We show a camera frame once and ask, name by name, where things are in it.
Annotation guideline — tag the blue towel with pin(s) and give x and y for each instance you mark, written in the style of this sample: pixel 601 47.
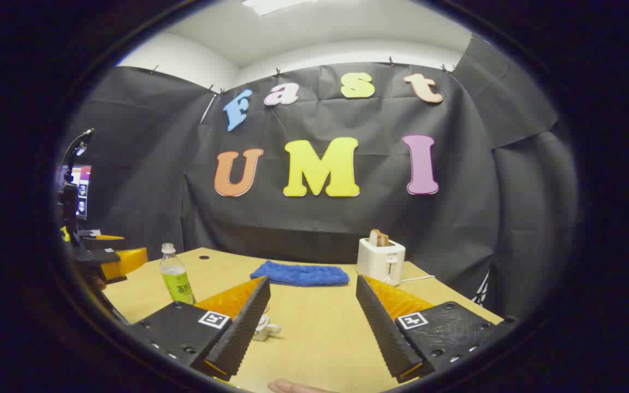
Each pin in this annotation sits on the blue towel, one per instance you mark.
pixel 298 274

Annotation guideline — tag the black backdrop cloth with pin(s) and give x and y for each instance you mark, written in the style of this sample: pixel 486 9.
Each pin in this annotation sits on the black backdrop cloth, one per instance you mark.
pixel 347 218

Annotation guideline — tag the computer monitor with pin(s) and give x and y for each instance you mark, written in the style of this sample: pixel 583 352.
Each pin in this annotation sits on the computer monitor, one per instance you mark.
pixel 81 191

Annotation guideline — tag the black white striped object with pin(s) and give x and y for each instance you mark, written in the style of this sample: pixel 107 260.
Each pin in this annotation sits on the black white striped object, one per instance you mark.
pixel 482 289

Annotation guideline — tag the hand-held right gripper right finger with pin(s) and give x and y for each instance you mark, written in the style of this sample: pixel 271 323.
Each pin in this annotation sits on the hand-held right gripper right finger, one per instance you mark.
pixel 380 327

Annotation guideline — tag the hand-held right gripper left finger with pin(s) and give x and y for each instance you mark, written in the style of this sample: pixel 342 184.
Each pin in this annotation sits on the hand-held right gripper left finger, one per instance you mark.
pixel 243 327

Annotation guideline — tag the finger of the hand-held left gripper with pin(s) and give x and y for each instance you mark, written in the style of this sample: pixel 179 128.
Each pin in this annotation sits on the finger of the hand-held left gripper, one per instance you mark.
pixel 110 262
pixel 101 242

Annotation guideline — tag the ceiling light panel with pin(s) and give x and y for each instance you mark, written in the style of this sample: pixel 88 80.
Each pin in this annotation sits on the ceiling light panel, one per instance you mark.
pixel 276 5

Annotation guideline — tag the green label water bottle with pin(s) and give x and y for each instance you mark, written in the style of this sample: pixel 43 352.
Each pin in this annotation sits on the green label water bottle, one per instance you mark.
pixel 175 278

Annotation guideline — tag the white toaster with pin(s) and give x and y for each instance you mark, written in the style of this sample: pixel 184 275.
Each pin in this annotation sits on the white toaster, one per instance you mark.
pixel 380 262

